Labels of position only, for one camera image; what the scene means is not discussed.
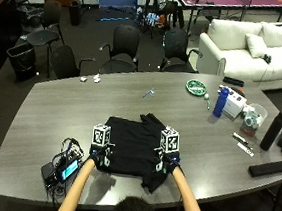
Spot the small blue grey tool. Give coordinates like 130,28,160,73
142,87,157,100

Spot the crumpled white paper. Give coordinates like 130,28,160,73
92,73,103,85

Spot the tangle of black cables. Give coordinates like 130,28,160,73
52,135,87,168

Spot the small white pillow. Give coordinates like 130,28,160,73
242,32,270,60

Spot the black device with lit screen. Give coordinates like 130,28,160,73
39,154,82,190

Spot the black flat remote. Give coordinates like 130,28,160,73
221,75,246,88

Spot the clear plastic container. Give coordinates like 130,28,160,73
239,101,270,139

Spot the white marker cube glove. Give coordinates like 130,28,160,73
159,125,182,155
91,122,113,148

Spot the white cardboard box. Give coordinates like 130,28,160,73
221,90,249,121

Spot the white marker cube left glove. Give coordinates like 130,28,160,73
91,122,113,148

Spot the person's left hand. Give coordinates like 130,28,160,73
87,142,116,173

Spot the black tall waste bin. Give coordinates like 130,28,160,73
66,0,85,27

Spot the black side cabinet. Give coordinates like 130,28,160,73
0,0,26,79

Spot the white flat marker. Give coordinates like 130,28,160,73
236,141,256,158

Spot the black mesh office chair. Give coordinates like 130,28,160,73
22,0,70,80
96,21,144,79
157,25,207,76
47,43,98,84

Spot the black game controller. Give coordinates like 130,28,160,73
263,53,274,65

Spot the black t-shirt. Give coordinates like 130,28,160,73
93,108,175,195

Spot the black tall bottle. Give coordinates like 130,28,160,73
258,108,282,153

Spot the green round plate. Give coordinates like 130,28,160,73
184,78,209,98

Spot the black and white marker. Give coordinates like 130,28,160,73
230,131,251,146

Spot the blue water bottle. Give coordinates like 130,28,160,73
211,87,231,120

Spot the white marker cube right glove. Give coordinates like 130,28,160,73
159,125,182,155

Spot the long black flat case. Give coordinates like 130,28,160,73
247,156,282,181

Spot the black lined trash bin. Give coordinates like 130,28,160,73
3,39,41,84

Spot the person's right hand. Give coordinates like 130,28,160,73
151,146,182,175

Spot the blue light strip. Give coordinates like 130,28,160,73
98,13,131,25

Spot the white sofa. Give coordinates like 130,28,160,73
194,12,282,93

